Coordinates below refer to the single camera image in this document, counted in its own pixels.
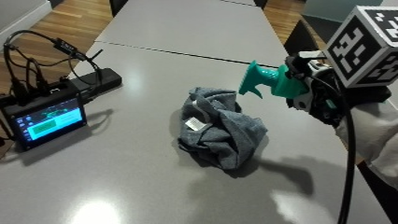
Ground crumpled grey cloth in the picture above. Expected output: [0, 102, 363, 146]
[177, 86, 270, 171]

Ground white marker cube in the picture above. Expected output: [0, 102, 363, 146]
[322, 5, 398, 90]

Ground black looped cables with adapter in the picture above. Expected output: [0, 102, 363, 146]
[3, 29, 104, 96]

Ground black rectangular box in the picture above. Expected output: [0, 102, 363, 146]
[67, 67, 124, 105]

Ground small black touchscreen device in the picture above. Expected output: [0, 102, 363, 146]
[0, 81, 88, 152]

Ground teal plastic spray trigger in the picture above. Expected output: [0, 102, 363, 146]
[237, 60, 312, 101]

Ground thick black glove cable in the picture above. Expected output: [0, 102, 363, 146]
[309, 74, 358, 224]

